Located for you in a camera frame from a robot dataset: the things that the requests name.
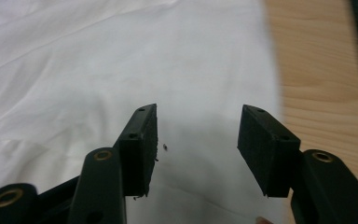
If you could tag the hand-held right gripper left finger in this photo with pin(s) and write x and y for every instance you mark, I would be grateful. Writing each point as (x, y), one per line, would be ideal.
(140, 155)

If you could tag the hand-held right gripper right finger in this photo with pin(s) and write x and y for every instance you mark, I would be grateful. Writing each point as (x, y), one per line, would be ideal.
(265, 155)

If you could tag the white shorts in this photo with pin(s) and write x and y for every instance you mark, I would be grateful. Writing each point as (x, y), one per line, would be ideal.
(105, 68)

